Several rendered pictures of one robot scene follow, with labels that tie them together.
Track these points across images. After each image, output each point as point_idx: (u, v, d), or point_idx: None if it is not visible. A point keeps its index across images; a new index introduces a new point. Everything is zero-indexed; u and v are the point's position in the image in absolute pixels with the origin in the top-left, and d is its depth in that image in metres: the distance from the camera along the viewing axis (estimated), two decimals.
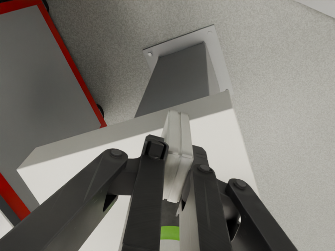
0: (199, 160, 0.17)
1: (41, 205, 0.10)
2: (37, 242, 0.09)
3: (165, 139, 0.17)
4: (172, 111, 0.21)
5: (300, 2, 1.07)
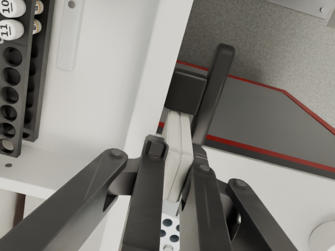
0: (199, 160, 0.17)
1: (41, 205, 0.10)
2: (37, 242, 0.09)
3: (165, 139, 0.17)
4: (172, 111, 0.21)
5: None
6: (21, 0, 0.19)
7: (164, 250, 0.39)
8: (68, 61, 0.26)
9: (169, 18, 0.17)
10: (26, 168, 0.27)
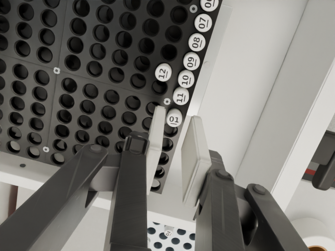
0: (216, 164, 0.17)
1: (22, 205, 0.10)
2: (22, 243, 0.08)
3: (149, 135, 0.17)
4: (158, 108, 0.21)
5: None
6: (192, 73, 0.24)
7: None
8: (196, 109, 0.30)
9: (328, 96, 0.21)
10: (154, 199, 0.31)
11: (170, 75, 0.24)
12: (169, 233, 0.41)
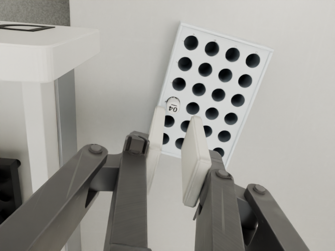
0: (216, 164, 0.17)
1: (22, 205, 0.10)
2: (22, 243, 0.08)
3: (149, 135, 0.17)
4: (158, 108, 0.21)
5: None
6: None
7: None
8: None
9: None
10: None
11: None
12: (172, 106, 0.27)
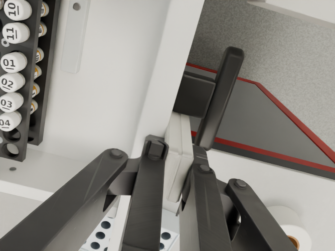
0: (199, 160, 0.17)
1: (41, 205, 0.10)
2: (37, 242, 0.09)
3: (165, 139, 0.17)
4: (172, 111, 0.21)
5: None
6: (28, 3, 0.19)
7: (16, 73, 0.20)
8: (73, 63, 0.26)
9: (179, 22, 0.17)
10: (30, 171, 0.27)
11: (1, 6, 0.19)
12: (6, 125, 0.21)
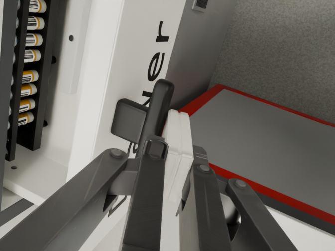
0: (199, 160, 0.17)
1: (41, 205, 0.10)
2: (37, 242, 0.09)
3: (165, 139, 0.17)
4: (172, 111, 0.21)
5: None
6: None
7: None
8: (68, 85, 0.30)
9: (97, 54, 0.19)
10: (26, 172, 0.32)
11: None
12: None
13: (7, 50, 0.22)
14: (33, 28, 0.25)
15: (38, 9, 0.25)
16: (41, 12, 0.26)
